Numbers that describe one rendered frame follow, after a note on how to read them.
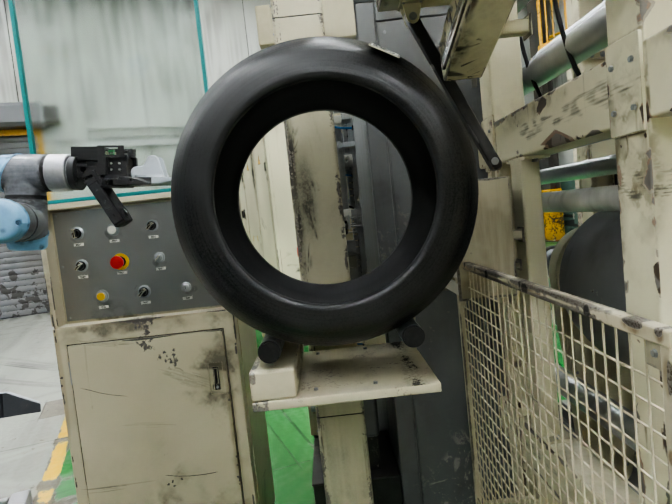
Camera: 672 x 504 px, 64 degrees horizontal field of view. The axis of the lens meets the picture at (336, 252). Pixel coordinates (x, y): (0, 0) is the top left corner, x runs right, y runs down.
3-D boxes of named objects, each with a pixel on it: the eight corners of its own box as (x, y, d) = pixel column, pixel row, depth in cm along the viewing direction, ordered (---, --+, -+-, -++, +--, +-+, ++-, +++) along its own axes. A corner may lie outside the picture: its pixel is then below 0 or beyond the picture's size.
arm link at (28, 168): (9, 197, 113) (8, 156, 112) (62, 196, 113) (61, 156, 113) (-15, 194, 105) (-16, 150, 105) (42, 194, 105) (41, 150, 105)
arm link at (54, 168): (43, 190, 105) (63, 192, 113) (67, 190, 105) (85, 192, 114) (41, 152, 105) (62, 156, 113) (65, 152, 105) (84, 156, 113)
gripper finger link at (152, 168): (175, 154, 106) (127, 154, 106) (175, 184, 107) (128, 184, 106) (179, 155, 109) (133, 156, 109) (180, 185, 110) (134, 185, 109)
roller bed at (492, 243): (442, 290, 154) (433, 186, 152) (493, 285, 154) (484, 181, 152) (460, 301, 134) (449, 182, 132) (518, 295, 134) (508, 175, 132)
